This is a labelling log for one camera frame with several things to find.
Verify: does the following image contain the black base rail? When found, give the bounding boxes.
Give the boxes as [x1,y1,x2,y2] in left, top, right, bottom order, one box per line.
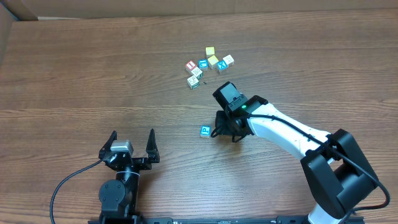
[88,215,365,224]

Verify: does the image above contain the wooden block plain picture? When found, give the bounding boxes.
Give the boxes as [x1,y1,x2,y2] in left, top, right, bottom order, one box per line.
[223,55,234,67]

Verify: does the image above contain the wooden block green Z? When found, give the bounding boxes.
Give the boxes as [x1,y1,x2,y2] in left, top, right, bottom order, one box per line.
[187,75,200,90]

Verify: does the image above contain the wooden block red I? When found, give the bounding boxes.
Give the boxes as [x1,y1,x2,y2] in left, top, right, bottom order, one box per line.
[185,60,197,73]

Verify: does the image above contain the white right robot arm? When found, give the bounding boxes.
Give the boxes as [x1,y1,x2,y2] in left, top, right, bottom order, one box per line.
[211,93,378,223]

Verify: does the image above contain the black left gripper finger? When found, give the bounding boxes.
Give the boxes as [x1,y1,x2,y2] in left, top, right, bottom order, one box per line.
[146,129,160,163]
[98,131,117,159]

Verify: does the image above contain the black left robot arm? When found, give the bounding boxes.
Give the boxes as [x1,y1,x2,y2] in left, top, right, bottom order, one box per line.
[98,129,160,223]

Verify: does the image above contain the wooden block yellow far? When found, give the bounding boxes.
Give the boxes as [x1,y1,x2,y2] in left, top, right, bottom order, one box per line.
[205,47,215,58]

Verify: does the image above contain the wooden block blue L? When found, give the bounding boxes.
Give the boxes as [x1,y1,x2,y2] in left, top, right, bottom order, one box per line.
[198,59,208,72]

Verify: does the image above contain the wooden block green side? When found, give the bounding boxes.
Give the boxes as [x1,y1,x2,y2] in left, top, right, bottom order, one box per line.
[191,67,203,80]

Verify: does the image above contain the wooden block blue X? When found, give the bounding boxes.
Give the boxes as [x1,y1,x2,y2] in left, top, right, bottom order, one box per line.
[216,60,228,74]

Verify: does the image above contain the wooden block plain yellow top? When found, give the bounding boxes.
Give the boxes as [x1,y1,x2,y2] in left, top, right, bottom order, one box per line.
[207,55,219,70]

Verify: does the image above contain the wooden block number 3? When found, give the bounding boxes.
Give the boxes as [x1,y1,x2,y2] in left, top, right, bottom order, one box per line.
[200,126,211,138]

